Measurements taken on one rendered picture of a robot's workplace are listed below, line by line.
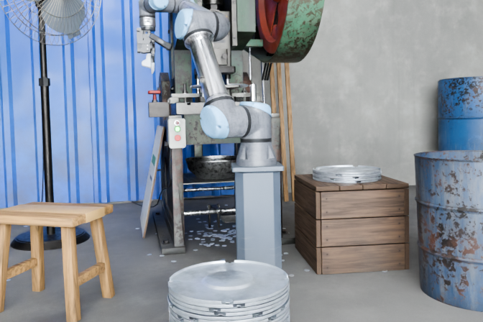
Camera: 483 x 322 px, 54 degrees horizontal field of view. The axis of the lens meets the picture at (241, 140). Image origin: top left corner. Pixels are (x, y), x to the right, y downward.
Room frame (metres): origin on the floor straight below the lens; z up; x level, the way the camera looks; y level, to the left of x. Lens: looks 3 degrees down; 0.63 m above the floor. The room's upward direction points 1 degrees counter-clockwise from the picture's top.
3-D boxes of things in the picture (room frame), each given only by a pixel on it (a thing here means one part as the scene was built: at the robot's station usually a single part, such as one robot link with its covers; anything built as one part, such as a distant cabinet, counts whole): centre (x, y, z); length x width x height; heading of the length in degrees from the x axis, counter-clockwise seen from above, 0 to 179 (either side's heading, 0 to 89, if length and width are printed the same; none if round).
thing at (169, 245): (2.63, 0.43, 0.45); 0.92 x 0.12 x 0.90; 13
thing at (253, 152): (1.78, -0.05, 0.50); 0.15 x 0.15 x 0.10
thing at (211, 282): (1.14, 0.04, 0.24); 0.29 x 0.29 x 0.01
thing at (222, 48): (2.52, 0.12, 1.04); 0.17 x 0.15 x 0.30; 13
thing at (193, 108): (2.56, 0.13, 0.68); 0.45 x 0.30 x 0.06; 103
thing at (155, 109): (2.26, 0.39, 0.62); 0.10 x 0.06 x 0.20; 103
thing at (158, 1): (2.18, 0.35, 1.15); 0.11 x 0.11 x 0.08; 34
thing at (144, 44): (2.25, 0.43, 0.99); 0.09 x 0.08 x 0.12; 103
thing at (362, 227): (2.07, -0.45, 0.18); 0.40 x 0.38 x 0.35; 6
